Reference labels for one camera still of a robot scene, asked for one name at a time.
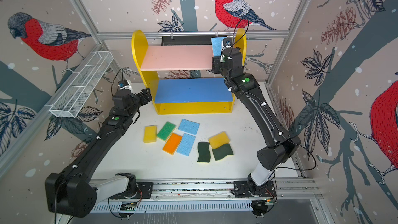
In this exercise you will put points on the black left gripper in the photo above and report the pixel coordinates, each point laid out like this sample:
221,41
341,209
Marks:
147,95

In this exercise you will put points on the white wire mesh basket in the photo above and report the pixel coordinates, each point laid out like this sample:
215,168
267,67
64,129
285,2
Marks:
74,97

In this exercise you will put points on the black bar behind shelf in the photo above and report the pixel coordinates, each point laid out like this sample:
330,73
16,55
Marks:
186,40

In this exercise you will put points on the yellow shelf unit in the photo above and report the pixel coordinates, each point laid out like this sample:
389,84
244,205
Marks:
180,96

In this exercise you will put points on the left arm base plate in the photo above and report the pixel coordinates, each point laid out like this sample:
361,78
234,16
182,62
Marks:
141,190

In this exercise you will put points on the dark green wavy scourer right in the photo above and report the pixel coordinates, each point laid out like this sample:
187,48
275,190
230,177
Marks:
222,152

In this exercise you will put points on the aluminium front rail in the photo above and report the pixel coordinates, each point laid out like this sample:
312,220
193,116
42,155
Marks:
210,189

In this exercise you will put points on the dark green wavy scourer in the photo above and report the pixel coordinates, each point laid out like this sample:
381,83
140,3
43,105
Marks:
222,152
203,152

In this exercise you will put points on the yellow sponge on scourers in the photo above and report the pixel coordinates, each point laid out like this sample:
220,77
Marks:
218,140

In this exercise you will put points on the dark green wavy scourer left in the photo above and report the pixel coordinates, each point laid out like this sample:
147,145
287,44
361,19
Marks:
203,152

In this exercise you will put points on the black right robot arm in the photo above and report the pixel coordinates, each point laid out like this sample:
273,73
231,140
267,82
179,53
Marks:
280,145

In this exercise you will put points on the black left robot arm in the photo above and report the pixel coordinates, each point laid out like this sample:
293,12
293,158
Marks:
70,192

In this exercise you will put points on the orange topped sponge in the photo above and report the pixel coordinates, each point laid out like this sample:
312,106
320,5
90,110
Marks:
172,143

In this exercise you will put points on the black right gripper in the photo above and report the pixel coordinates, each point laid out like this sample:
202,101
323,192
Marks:
215,65

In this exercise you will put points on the light blue sponge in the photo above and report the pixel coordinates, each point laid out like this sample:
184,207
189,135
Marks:
189,127
186,144
217,45

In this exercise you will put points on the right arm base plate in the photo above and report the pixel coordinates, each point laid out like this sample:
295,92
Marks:
246,189

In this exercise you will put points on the green topped sponge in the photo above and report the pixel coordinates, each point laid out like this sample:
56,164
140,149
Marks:
166,131

